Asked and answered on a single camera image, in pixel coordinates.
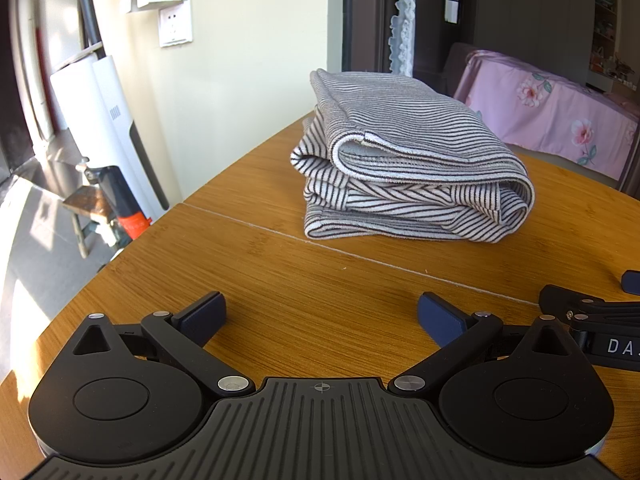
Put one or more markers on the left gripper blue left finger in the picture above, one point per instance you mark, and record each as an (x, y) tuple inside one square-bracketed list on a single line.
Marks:
[(179, 340)]

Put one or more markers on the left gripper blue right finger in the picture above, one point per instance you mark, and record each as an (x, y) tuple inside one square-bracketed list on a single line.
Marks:
[(463, 340)]

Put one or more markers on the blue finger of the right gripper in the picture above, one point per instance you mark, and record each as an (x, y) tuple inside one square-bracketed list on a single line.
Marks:
[(565, 303), (630, 282)]

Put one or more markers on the striped white black garment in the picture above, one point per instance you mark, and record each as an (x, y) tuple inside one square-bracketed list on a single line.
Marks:
[(386, 154)]

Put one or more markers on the small wooden stool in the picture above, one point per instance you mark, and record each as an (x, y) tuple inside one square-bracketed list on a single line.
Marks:
[(91, 214)]

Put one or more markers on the bed with pink floral sheet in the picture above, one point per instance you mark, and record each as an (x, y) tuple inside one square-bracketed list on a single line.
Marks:
[(541, 112)]

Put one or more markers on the shelf with small items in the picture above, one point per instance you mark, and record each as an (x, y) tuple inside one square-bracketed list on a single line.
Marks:
[(603, 57)]

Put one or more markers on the white tall air conditioner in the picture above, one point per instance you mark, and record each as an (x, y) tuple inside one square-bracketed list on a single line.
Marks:
[(92, 102)]

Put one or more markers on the white lace curtain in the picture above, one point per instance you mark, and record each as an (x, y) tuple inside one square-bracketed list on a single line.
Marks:
[(402, 37)]

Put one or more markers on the white wall power socket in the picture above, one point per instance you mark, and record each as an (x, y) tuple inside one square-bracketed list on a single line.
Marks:
[(175, 25)]

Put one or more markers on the dark brown door frame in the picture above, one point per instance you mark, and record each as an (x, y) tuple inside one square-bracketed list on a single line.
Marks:
[(366, 31)]

